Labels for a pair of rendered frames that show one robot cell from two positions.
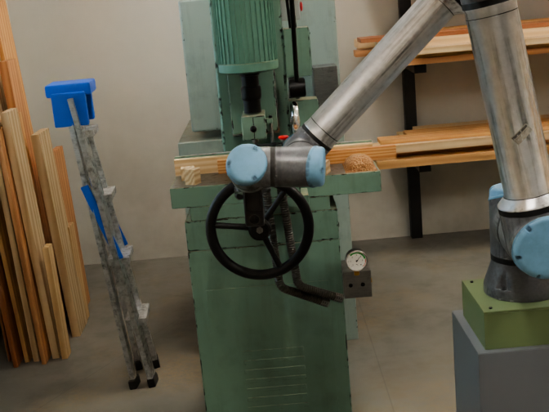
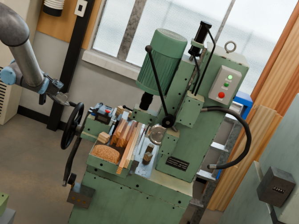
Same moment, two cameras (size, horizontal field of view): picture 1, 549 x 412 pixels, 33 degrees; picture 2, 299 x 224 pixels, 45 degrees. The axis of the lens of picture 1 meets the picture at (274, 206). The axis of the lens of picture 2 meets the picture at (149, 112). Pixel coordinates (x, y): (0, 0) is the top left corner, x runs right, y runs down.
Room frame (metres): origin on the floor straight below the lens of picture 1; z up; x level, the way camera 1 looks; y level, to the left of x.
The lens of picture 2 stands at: (2.67, -1.78, 1.86)
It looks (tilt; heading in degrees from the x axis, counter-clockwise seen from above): 24 degrees down; 88
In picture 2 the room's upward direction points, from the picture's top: 22 degrees clockwise
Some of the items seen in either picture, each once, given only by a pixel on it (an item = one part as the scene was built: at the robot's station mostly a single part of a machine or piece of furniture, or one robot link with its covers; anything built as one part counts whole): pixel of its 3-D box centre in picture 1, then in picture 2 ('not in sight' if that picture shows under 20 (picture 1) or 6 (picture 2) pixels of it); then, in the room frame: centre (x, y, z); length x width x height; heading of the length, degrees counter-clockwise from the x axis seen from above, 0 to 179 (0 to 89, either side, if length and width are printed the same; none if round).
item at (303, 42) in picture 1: (297, 51); (189, 109); (2.92, -0.12, 1.22); 0.09 x 0.08 x 0.15; 179
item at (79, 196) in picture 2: (356, 278); (80, 195); (2.56, -0.22, 0.58); 0.12 x 0.08 x 0.08; 179
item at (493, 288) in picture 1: (522, 270); not in sight; (2.16, -0.60, 0.70); 0.19 x 0.19 x 0.10
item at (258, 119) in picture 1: (255, 127); (143, 116); (2.73, 0.04, 1.03); 0.14 x 0.07 x 0.09; 179
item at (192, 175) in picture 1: (192, 176); (120, 110); (2.58, 0.23, 0.92); 0.04 x 0.03 x 0.05; 61
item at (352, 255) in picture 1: (356, 261); (72, 180); (2.49, -0.22, 0.65); 0.06 x 0.04 x 0.08; 89
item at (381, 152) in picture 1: (306, 158); (129, 143); (2.70, -0.11, 0.92); 0.54 x 0.02 x 0.04; 89
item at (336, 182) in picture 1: (275, 185); (111, 135); (2.60, -0.01, 0.87); 0.61 x 0.30 x 0.06; 89
